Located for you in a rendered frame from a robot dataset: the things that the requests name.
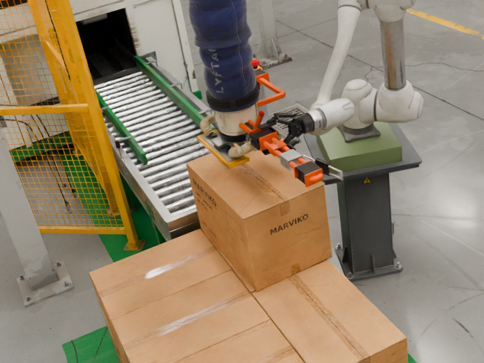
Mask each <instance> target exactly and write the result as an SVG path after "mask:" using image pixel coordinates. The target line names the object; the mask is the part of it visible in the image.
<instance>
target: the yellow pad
mask: <svg viewBox="0 0 484 363"><path fill-rule="evenodd" d="M213 132H214V133H213V134H211V135H208V136H205V134H201V135H198V136H197V139H198V141H199V142H201V144H203V146H204V147H206V148H207V149H208V150H209V151H210V152H211V153H212V154H213V155H214V156H216V157H217V158H218V159H219V160H220V161H221V162H222V163H223V164H224V165H226V166H227V167H228V168H229V169H231V168H233V167H236V166H239V165H241V164H243V163H246V162H249V161H250V160H249V157H248V156H247V155H246V154H245V155H242V156H241V157H238V158H230V157H229V156H228V151H229V150H230V149H231V148H232V147H235V148H237V147H236V146H235V145H233V144H230V145H226V146H225V147H222V148H218V147H217V146H216V145H214V144H213V143H212V142H211V139H213V138H216V137H218V136H220V133H219V132H218V131H217V130H213Z"/></svg>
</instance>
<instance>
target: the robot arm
mask: <svg viewBox="0 0 484 363"><path fill-rule="evenodd" d="M415 3H416V0H338V35H337V39H336V44H335V47H334V49H333V53H332V56H331V59H330V61H329V64H328V67H327V70H326V74H325V76H324V78H323V82H322V84H321V88H320V91H319V94H318V98H317V100H316V102H315V103H314V104H312V105H311V107H310V110H309V111H308V112H306V113H305V114H304V115H302V116H299V117H297V113H296V112H291V113H274V116H273V117H272V119H270V120H267V121H266V123H264V124H262V125H258V128H260V129H261V130H263V129H265V128H268V127H271V126H273V125H276V124H277V122H278V123H282V124H284V125H288V129H289V130H288V132H289V133H288V134H287V137H286V138H285V139H284V140H283V142H284V143H286V144H287V145H286V146H287V147H288V145H289V144H290V145H292V146H293V147H294V146H295V145H296V144H298V143H300V142H301V140H300V136H301V135H303V134H306V133H310V134H311V135H316V136H319V135H324V134H326V133H327V132H329V131H330V130H331V129H332V128H333V127H337V128H338V129H339V130H340V131H341V133H342V135H343V136H344V138H345V142H346V143H350V142H353V141H355V140H361V139H365V138H371V137H379V136H380V131H379V130H377V128H376V127H375V126H374V123H373V122H375V121H378V122H391V123H404V122H411V121H414V120H417V119H418V118H419V117H420V116H421V113H422V109H423V104H424V99H423V97H422V96H421V95H420V94H419V93H418V92H417V91H414V90H413V87H412V85H411V83H410V82H409V81H407V80H406V77H405V49H404V45H405V44H404V29H403V17H404V15H405V13H406V10H407V9H410V8H411V7H412V6H413V5H414V4H415ZM363 9H374V11H375V14H376V15H377V17H378V18H379V19H380V34H381V43H382V62H383V71H384V81H385V82H384V83H383V84H382V85H381V87H380V90H377V89H374V88H372V85H371V84H370V83H368V82H367V81H364V80H361V79H355V80H352V81H350V82H349V83H347V85H346V86H345V88H344V91H343V93H342V95H341V98H340V99H335V100H332V101H331V94H332V91H333V87H334V84H335V83H336V79H337V78H338V75H339V72H340V70H341V67H342V65H343V63H344V60H345V57H346V54H347V53H348V50H349V46H350V44H351V40H352V37H353V34H354V31H355V28H356V25H357V22H358V19H359V16H360V14H361V10H363ZM278 117H292V118H293V119H292V121H291V122H290V121H287V120H282V119H279V118H278ZM291 135H292V136H291ZM294 137H296V138H294ZM292 139H294V140H292ZM291 140H292V141H291ZM290 141H291V142H290Z"/></svg>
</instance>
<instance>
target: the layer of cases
mask: <svg viewBox="0 0 484 363"><path fill-rule="evenodd" d="M89 276H90V278H91V281H92V284H93V286H94V290H95V293H96V295H97V298H98V301H99V304H100V307H101V309H102V312H103V315H104V319H105V321H106V324H107V327H108V329H109V333H110V335H111V337H112V340H113V341H114V343H115V346H116V348H117V350H118V353H119V355H120V357H121V360H122V362H123V363H408V346H407V337H406V336H405V335H404V334H403V333H402V332H401V331H400V330H399V329H398V328H397V327H396V326H395V325H394V324H393V323H391V322H390V321H389V320H388V319H387V318H386V317H385V316H384V315H383V314H382V313H381V312H380V311H379V310H378V309H377V308H376V307H375V306H374V305H373V304H372V303H371V302H370V301H369V300H368V299H367V298H366V297H365V296H364V295H363V294H362V293H361V292H360V291H359V290H358V289H357V288H356V287H355V286H354V285H353V284H352V283H351V282H350V281H349V280H348V279H347V278H346V277H345V276H344V275H343V274H342V273H341V272H340V271H339V270H338V269H337V268H336V267H335V266H334V265H333V264H332V263H331V262H330V261H329V260H328V259H326V260H324V261H322V262H320V263H318V264H315V265H313V266H311V267H309V268H307V269H305V270H303V271H301V272H298V273H297V274H294V275H292V276H291V277H288V278H286V279H283V280H282V281H280V282H278V283H276V284H273V285H271V286H269V287H267V288H265V289H263V290H261V291H258V292H257V291H256V290H255V289H254V288H253V287H252V286H251V285H250V284H249V283H248V281H247V280H246V279H245V278H244V277H243V276H242V275H241V273H240V272H239V271H238V270H237V269H236V268H235V267H234V266H233V265H232V264H231V263H230V261H229V260H228V259H227V258H226V257H225V256H224V254H223V253H222V252H221V251H220V250H219V249H218V248H217V246H216V245H215V244H214V243H213V242H212V241H211V240H210V239H209V238H208V237H207V236H206V234H205V233H204V232H203V231H202V230H201V229H198V230H195V231H192V232H191V233H188V234H185V235H183V236H180V237H178V238H175V239H173V240H170V241H167V242H165V243H162V244H160V245H158V246H154V247H153V248H150V249H147V250H145V251H142V252H140V253H138V254H135V255H132V256H129V257H127V258H125V259H122V260H119V261H116V262H115V263H112V264H109V265H107V266H104V267H102V268H100V269H97V270H94V271H92V272H89Z"/></svg>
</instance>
